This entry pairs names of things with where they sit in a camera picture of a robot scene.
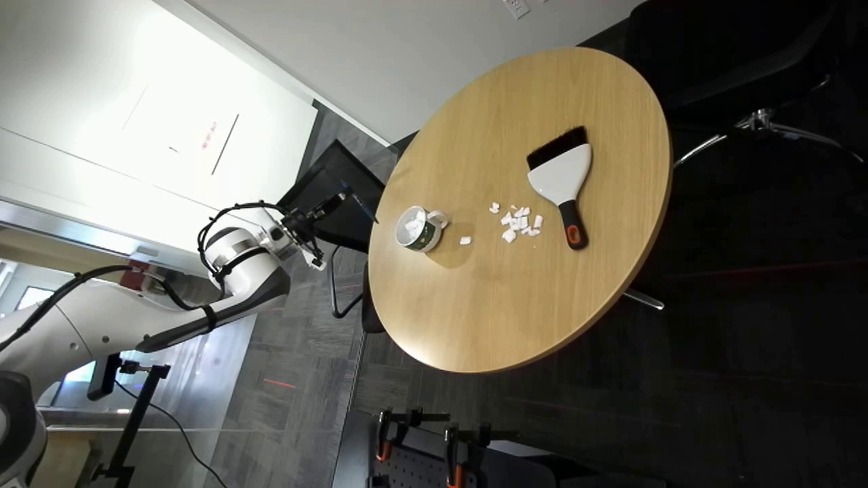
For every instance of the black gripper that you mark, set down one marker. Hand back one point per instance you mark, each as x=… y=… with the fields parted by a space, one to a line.
x=306 y=217

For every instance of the blue pen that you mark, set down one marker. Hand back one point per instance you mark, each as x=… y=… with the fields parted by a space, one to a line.
x=363 y=206

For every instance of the green and white mug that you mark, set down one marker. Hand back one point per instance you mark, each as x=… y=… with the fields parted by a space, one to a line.
x=416 y=232

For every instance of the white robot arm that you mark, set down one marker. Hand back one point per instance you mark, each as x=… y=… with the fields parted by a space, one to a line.
x=109 y=314

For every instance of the black mesh office chair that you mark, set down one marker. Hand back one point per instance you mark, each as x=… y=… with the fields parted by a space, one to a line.
x=340 y=171
x=768 y=62

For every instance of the black orange bar clamp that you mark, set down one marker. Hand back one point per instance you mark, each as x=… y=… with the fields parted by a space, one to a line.
x=390 y=442
x=456 y=463

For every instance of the black perforated robot stand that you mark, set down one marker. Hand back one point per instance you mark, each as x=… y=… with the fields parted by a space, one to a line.
x=416 y=476

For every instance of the black tripod stand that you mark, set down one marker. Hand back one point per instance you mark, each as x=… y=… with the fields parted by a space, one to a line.
x=138 y=416

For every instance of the white paper wall notice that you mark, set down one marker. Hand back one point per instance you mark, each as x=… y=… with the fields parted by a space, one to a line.
x=180 y=131

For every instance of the red wall box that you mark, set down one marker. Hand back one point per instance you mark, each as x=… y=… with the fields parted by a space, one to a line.
x=138 y=274

